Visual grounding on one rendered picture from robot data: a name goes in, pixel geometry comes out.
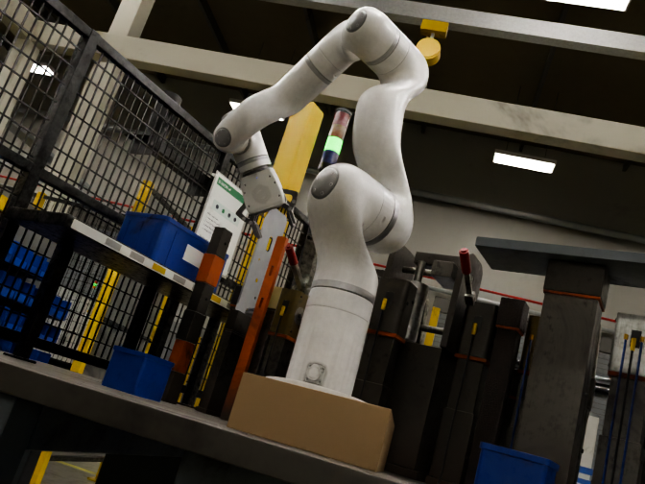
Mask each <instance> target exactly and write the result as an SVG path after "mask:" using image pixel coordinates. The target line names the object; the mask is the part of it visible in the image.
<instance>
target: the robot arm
mask: <svg viewBox="0 0 645 484"><path fill-rule="evenodd" d="M359 60H361V61H363V62H364V63H365V64H366V65H367V66H368V67H369V68H370V69H371V70H372V71H373V72H374V73H375V74H376V75H377V77H378V79H379V81H380V85H376V86H373V87H371V88H369V89H367V90H366V91H365V92H364V93H363V94H362V95H361V96H360V98H359V100H358V103H357V106H356V111H355V116H354V123H353V132H352V145H353V152H354V156H355V159H356V163H357V166H358V167H356V166H354V165H351V164H348V163H335V164H332V165H329V166H327V167H326V168H324V169H323V170H322V171H321V172H320V173H319V175H318V176H317V177H316V178H315V179H314V181H313V183H312V185H311V188H310V191H309V194H308V201H307V211H308V219H309V224H310V229H311V233H312V237H313V241H314V245H315V249H316V253H317V268H316V273H315V276H314V279H313V282H312V286H311V290H310V293H309V297H308V300H307V304H306V306H305V310H304V313H303V317H302V320H301V324H300V327H299V333H298V337H297V341H296V343H295V347H294V350H293V354H292V357H291V361H290V364H289V368H288V372H287V375H286V378H285V377H278V376H266V377H268V378H272V379H276V380H279V381H283V382H287V383H291V384H295V385H298V386H302V387H306V388H310V389H314V390H318V391H322V392H325V393H328V394H332V395H336V396H340V397H344V398H348V399H355V400H359V401H362V400H360V399H357V398H355V397H352V396H351V395H352V391H353V387H354V383H355V379H356V376H357V371H358V367H359V363H360V359H361V355H362V351H363V347H364V344H365V340H366V336H367V332H368V328H369V324H370V317H371V313H372V310H373V305H374V302H375V297H376V293H377V288H378V276H377V274H376V271H375V268H374V265H373V263H372V261H371V258H370V254H369V252H368V251H370V252H373V253H376V254H391V253H394V252H396V251H398V250H399V249H401V248H402V247H403V246H404V245H405V244H406V242H407V241H408V239H409V237H410V235H411V233H412V229H413V224H414V212H413V204H412V198H411V193H410V189H409V184H408V181H407V177H406V173H405V168H404V164H403V160H402V155H401V149H400V139H401V131H402V124H403V116H404V111H405V109H406V106H407V104H408V102H409V101H410V100H412V99H413V98H415V97H416V96H418V95H419V94H420V93H421V92H422V91H423V90H424V89H425V88H426V86H427V83H428V78H429V70H428V65H427V62H426V59H425V57H424V56H423V55H422V53H421V52H420V51H419V50H418V48H417V47H416V46H415V45H414V44H413V43H412V42H411V41H410V40H409V39H408V38H407V37H406V36H405V35H404V34H403V33H402V32H401V31H400V30H399V29H398V28H397V27H396V26H395V25H394V23H393V22H392V21H391V20H390V19H389V18H388V17H387V16H386V15H385V14H384V13H382V12H381V11H379V10H377V9H375V8H373V7H364V8H361V9H359V10H357V11H356V12H355V13H354V14H353V15H352V16H351V17H350V18H349V19H348V20H346V21H344V22H342V23H340V24H339V25H337V26H336V27H335V28H334V29H333V30H331V31H330V32H329V33H328V34H327V35H326V36H325V37H324V38H323V39H322V40H321V41H320V42H319V43H318V44H317V45H316V46H315V47H314V48H313V49H312V50H311V51H310V52H309V53H307V54H306V55H305V56H304V57H303V58H302V59H301V60H300V61H299V62H298V63H297V64H296V65H295V66H294V67H293V68H292V69H291V70H290V71H289V72H288V73H287V74H286V75H285V76H284V77H283V78H282V79H281V80H280V81H279V82H278V83H277V84H276V85H273V86H272V87H269V88H267V89H264V90H262V91H259V92H257V93H255V94H253V95H252V96H251V97H249V98H247V99H246V100H245V101H243V102H242V103H241V104H239V105H238V106H237V107H236V108H235V109H234V110H232V111H230V112H228V113H227V114H225V115H224V116H223V117H222V122H221V123H220V124H219V125H218V127H217V128H216V130H215V132H214V134H213V142H214V145H215V146H216V148H217V149H218V150H220V151H221V152H224V153H228V154H233V156H234V158H235V161H236V164H237V167H238V168H236V172H237V173H240V174H243V175H244V176H243V178H241V179H240V183H241V189H242V194H243V198H244V203H243V204H242V205H241V206H240V208H239V209H238V210H237V211H236V213H235V214H236V215H237V216H238V217H239V218H240V219H241V220H242V221H244V222H246V223H248V224H250V225H251V228H252V231H253V234H254V236H255V237H257V239H261V238H262V234H261V231H260V228H259V226H258V224H256V218H257V215H258V214H261V213H264V212H267V211H269V210H272V209H275V208H278V207H281V206H282V207H284V208H285V209H286V210H287V213H286V214H287V217H288V220H289V223H290V226H291V228H294V227H295V226H296V225H295V223H296V222H297V221H296V218H295V215H294V212H293V210H294V207H295V205H296V203H297V199H298V195H299V193H298V192H297V191H294V190H289V189H284V188H282V185H281V183H280V181H279V178H278V176H277V174H276V172H275V170H274V168H271V167H269V166H271V162H270V159H269V156H268V153H267V150H266V147H265V144H264V141H263V138H262V135H261V132H260V130H262V129H263V128H265V127H267V126H268V125H270V124H272V123H274V122H275V121H278V120H280V119H283V118H286V117H289V116H292V115H295V114H296V113H298V112H300V111H301V110H302V109H304V108H305V107H306V106H307V105H308V104H309V103H310V102H311V101H312V100H314V99H315V98H316V97H317V96H318V95H319V94H320V93H321V92H322V91H324V90H325V89H326V88H327V87H328V86H329V85H330V84H331V83H332V82H333V81H335V80H336V79H337V78H338V77H339V76H340V75H341V74H342V73H343V72H344V71H345V70H346V69H348V68H349V67H350V66H351V65H352V64H353V63H354V62H356V61H359ZM285 194H289V195H292V201H291V203H290V204H289V205H288V204H287V199H286V195H285ZM245 209H247V212H248V214H250V215H251V217H250V218H248V217H246V216H245V215H244V214H243V212H244V211H245ZM363 402H364V401H363Z"/></svg>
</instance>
